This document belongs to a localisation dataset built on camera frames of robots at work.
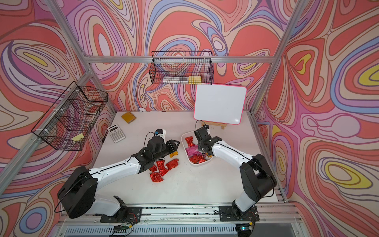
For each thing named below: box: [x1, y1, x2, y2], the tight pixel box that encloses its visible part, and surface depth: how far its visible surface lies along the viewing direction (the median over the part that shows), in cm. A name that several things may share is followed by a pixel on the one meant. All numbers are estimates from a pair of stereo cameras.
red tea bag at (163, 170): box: [156, 159, 169, 177], surface depth 90 cm
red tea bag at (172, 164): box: [165, 158, 180, 171], surface depth 90 cm
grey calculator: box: [107, 123, 126, 144], surface depth 107 cm
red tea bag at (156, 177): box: [149, 171, 164, 183], surface depth 84 cm
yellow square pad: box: [120, 111, 137, 124], surface depth 117 cm
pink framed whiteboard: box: [193, 83, 248, 125], surface depth 104 cm
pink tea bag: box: [185, 144, 203, 158], surface depth 92 cm
